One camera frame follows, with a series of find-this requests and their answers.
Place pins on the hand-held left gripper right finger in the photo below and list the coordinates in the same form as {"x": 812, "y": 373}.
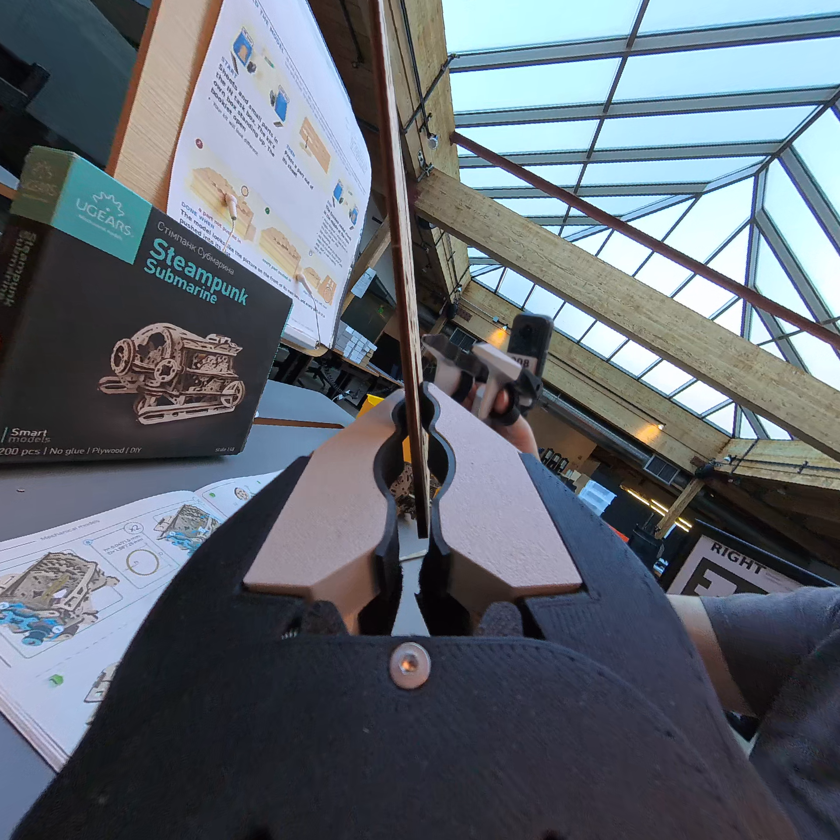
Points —
{"x": 505, "y": 525}

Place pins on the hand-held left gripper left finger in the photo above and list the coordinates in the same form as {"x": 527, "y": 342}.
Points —
{"x": 315, "y": 525}

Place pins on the plywood model parts sheet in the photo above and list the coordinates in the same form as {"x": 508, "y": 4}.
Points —
{"x": 394, "y": 197}

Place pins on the person's right forearm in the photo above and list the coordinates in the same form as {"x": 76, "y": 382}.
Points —
{"x": 695, "y": 643}

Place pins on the dark model kit box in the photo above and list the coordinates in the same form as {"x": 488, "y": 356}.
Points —
{"x": 65, "y": 295}

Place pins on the person's right hand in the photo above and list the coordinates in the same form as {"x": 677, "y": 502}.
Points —
{"x": 522, "y": 436}

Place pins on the yellow plastic bin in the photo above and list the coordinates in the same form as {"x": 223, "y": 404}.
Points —
{"x": 371, "y": 405}

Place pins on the stack of white boxes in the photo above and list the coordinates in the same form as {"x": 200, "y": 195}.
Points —
{"x": 354, "y": 341}

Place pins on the open instruction booklet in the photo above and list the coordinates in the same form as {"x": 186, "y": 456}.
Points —
{"x": 98, "y": 590}

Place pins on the black framed marker board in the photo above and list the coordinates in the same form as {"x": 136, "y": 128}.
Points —
{"x": 728, "y": 568}

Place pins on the white instruction sheet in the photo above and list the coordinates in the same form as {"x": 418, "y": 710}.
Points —
{"x": 275, "y": 131}

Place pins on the wooden backing board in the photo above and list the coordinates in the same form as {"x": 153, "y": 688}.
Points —
{"x": 157, "y": 98}

